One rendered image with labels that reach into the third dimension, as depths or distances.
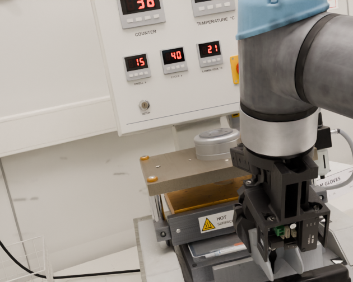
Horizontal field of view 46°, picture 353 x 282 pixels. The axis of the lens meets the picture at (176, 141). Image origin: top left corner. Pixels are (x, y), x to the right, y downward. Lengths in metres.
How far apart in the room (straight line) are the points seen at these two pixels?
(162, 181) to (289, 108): 0.30
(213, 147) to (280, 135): 0.30
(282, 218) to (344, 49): 0.18
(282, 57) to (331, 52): 0.04
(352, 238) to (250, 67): 0.37
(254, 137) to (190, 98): 0.44
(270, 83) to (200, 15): 0.48
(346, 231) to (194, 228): 0.22
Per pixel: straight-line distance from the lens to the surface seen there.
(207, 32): 0.84
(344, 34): 0.33
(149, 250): 0.67
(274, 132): 0.39
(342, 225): 0.68
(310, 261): 0.61
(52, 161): 1.22
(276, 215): 0.44
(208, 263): 0.62
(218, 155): 0.69
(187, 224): 0.64
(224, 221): 0.65
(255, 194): 0.47
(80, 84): 1.21
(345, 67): 0.32
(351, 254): 0.65
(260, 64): 0.36
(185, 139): 0.87
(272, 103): 0.38
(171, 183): 0.63
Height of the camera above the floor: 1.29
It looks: 11 degrees down
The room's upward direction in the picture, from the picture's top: 10 degrees counter-clockwise
